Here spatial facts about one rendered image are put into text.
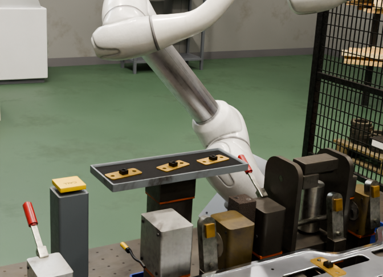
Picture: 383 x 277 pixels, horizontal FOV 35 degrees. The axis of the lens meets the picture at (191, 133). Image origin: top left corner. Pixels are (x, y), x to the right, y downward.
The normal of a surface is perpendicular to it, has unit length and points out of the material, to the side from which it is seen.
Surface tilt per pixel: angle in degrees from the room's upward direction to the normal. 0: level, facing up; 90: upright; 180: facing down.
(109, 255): 0
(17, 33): 90
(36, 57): 90
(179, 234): 90
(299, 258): 0
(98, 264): 0
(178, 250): 90
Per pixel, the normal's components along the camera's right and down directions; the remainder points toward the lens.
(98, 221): 0.05, -0.96
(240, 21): 0.49, 0.28
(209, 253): 0.50, 0.07
